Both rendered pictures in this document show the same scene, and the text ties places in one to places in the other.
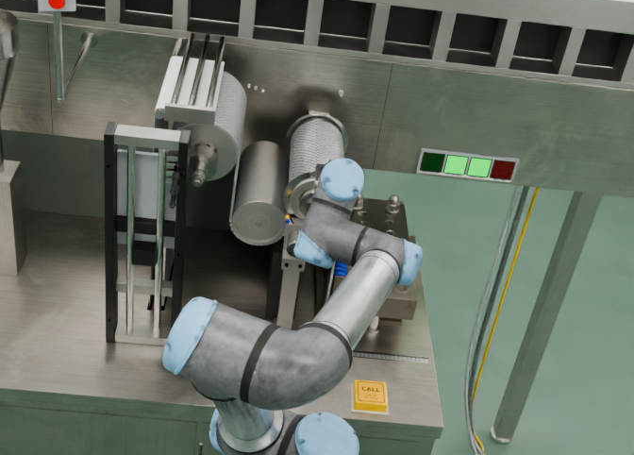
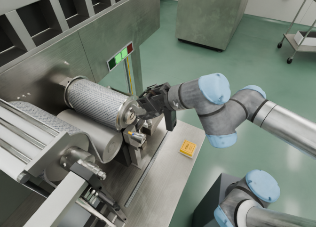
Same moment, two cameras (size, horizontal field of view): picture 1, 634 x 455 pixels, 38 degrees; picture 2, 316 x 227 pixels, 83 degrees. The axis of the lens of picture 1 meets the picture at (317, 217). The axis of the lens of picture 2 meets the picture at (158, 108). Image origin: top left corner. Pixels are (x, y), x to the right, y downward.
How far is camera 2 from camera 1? 146 cm
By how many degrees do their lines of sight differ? 44
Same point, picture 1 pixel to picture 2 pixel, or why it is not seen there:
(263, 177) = (90, 129)
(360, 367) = (170, 143)
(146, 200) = (80, 220)
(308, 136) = (85, 92)
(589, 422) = not seen: hidden behind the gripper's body
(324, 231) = (231, 123)
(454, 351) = not seen: hidden behind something
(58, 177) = not seen: outside the picture
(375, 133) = (89, 69)
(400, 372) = (177, 132)
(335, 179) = (223, 92)
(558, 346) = (124, 89)
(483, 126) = (118, 36)
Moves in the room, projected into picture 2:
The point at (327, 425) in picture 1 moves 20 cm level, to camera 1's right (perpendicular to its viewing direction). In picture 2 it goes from (257, 180) to (269, 139)
